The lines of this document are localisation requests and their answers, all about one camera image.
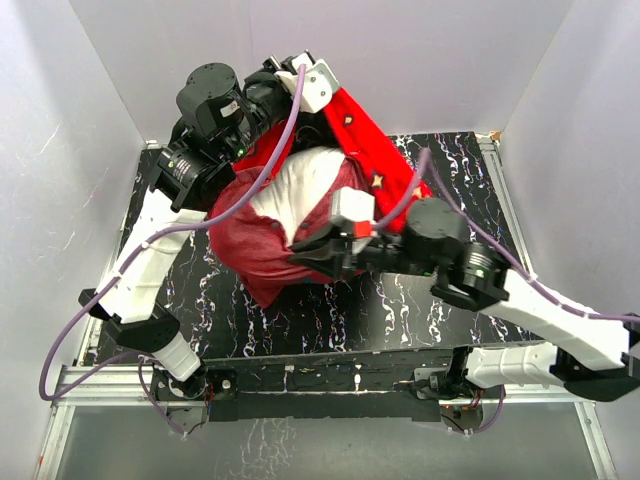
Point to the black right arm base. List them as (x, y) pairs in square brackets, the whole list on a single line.
[(463, 411)]

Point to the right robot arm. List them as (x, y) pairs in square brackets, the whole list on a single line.
[(578, 350)]

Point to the white pillow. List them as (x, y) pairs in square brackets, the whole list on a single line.
[(299, 192)]

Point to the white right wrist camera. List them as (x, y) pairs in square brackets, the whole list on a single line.
[(356, 207)]

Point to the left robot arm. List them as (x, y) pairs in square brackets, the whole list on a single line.
[(221, 121)]

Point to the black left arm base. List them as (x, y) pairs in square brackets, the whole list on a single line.
[(216, 389)]

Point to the aluminium table frame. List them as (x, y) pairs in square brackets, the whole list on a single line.
[(123, 385)]

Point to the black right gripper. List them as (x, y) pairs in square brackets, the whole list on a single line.
[(328, 261)]

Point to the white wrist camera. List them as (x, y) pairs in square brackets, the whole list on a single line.
[(318, 87), (356, 207)]

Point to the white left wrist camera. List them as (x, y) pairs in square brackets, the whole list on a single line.
[(318, 87)]

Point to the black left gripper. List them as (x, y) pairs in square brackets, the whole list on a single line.
[(281, 67)]

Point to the red patterned pillowcase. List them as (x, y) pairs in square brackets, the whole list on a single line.
[(341, 146)]

